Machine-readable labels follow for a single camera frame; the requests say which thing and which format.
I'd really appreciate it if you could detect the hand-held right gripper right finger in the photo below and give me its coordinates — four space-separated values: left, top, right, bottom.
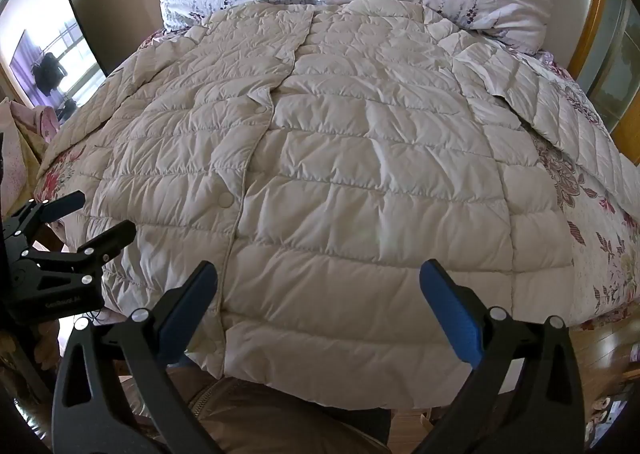
419 259 586 454

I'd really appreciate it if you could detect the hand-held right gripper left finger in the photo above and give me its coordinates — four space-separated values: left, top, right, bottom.
51 261 221 454

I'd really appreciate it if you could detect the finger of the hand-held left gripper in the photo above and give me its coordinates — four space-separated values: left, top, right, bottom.
25 221 137 283
7 191 86 259

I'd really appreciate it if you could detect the beige quilted down jacket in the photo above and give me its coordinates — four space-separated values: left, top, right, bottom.
37 0 640 410

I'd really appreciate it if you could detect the pink cloth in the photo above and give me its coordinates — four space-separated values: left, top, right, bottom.
0 95 58 217

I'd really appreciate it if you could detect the person's brown jacket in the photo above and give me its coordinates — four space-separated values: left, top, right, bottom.
122 364 393 454

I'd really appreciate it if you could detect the floral bed quilt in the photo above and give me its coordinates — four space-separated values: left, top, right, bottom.
35 24 640 335

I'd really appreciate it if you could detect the wooden bedside shelf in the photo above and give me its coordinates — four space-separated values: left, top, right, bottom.
565 0 640 155

